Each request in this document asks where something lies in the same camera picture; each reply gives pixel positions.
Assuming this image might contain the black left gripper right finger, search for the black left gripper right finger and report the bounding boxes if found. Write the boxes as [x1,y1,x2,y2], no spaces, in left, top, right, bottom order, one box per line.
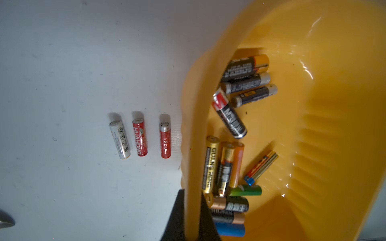
[199,193,222,241]

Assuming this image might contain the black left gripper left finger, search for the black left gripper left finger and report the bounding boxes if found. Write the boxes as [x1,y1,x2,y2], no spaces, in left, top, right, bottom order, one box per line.
[160,189,185,241]

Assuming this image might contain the dark blue AA battery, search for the dark blue AA battery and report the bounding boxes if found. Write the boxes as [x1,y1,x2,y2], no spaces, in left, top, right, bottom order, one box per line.
[215,223,246,238]

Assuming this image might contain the red silver-top battery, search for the red silver-top battery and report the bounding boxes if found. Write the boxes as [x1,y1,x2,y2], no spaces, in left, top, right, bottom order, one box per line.
[159,122,171,159]

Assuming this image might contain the white battery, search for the white battery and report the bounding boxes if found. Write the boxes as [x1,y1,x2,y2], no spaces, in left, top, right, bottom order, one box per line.
[109,120,131,160]

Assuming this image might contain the yellow plastic storage box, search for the yellow plastic storage box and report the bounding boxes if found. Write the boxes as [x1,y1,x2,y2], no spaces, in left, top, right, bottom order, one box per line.
[181,1,386,241]

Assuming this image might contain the green battery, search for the green battery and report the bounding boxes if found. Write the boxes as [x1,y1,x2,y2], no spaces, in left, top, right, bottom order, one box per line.
[228,185,262,196]

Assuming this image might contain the red blue striped AAA battery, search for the red blue striped AAA battery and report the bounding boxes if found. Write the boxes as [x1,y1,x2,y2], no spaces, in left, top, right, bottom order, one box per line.
[244,150,276,186]

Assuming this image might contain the gold black AAA battery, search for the gold black AAA battery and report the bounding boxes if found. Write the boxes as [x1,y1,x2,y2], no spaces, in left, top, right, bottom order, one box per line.
[215,142,235,197]

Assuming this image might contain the black gold battery lower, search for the black gold battery lower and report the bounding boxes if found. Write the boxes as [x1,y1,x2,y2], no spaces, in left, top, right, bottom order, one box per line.
[202,136,220,194]

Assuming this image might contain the orange battery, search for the orange battery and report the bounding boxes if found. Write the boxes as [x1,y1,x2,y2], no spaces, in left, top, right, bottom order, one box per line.
[229,142,244,188]

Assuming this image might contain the silver black battery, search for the silver black battery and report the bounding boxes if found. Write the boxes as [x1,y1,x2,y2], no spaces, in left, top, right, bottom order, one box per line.
[212,87,247,139]

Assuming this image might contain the grey black aaa battery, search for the grey black aaa battery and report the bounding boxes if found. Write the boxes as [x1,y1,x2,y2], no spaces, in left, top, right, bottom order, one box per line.
[220,72,270,94]
[231,84,278,108]

